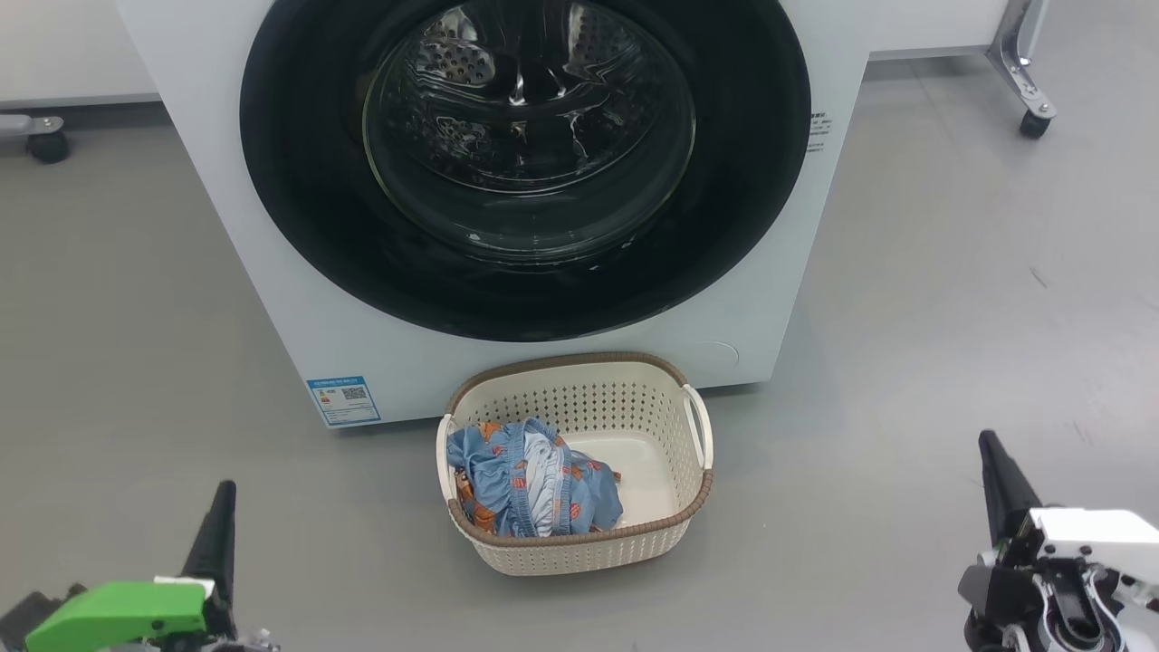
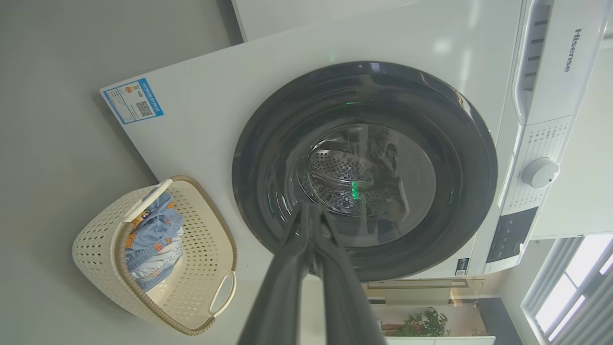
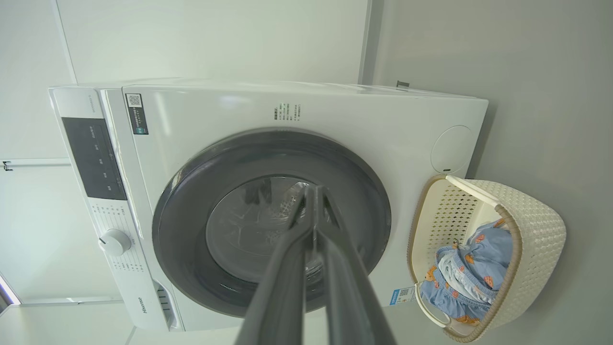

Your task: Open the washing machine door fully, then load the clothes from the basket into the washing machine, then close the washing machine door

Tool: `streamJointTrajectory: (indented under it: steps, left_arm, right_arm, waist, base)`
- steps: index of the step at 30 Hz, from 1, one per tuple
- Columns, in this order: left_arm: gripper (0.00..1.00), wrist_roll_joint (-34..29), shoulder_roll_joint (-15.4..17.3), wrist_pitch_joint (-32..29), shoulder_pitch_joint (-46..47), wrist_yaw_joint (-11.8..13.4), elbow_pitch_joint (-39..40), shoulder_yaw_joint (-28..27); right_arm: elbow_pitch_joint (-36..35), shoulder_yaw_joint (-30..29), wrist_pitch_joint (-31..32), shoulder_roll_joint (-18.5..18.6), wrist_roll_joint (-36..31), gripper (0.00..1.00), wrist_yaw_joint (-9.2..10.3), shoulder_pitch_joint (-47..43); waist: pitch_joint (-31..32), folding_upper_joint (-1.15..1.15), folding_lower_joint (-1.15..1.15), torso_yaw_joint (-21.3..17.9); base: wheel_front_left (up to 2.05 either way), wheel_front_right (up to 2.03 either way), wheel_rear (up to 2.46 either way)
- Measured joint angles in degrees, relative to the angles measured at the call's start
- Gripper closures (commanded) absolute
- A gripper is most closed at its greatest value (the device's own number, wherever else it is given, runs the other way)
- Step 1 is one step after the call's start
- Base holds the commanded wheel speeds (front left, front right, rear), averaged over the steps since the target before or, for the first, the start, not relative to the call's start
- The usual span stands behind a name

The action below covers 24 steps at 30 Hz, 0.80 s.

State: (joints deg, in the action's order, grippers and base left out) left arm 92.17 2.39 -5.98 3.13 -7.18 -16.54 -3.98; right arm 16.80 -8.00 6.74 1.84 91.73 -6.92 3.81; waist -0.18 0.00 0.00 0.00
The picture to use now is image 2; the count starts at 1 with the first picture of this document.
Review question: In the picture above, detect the blue energy label sticker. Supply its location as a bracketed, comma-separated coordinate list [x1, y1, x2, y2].
[103, 78, 164, 125]

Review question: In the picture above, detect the green potted plant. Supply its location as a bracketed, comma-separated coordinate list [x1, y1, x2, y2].
[393, 307, 451, 337]

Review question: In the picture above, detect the black-rimmed glass washer door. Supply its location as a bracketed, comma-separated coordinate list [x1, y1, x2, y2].
[232, 61, 499, 282]

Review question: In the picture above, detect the white washing machine dial knob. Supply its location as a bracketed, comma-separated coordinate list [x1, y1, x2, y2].
[521, 157, 560, 189]

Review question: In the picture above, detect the cream perforated laundry basket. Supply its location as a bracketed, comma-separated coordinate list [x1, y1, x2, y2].
[72, 175, 238, 336]

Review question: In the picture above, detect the white detergent drawer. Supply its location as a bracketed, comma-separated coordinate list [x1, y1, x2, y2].
[511, 0, 613, 126]

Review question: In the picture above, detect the white Hisense washing machine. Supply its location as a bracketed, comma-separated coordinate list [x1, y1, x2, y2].
[100, 0, 613, 282]

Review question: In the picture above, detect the dark washing machine display panel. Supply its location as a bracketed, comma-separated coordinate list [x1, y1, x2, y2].
[486, 207, 539, 264]

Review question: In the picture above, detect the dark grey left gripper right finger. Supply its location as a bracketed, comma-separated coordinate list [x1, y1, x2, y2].
[312, 205, 386, 345]

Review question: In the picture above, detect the window with white frame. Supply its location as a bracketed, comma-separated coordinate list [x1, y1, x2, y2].
[521, 234, 613, 345]

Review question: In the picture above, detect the blue patterned garment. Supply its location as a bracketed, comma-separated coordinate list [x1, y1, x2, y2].
[125, 191, 184, 292]

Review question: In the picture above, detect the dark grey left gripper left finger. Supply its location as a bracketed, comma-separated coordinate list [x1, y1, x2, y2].
[237, 202, 314, 345]

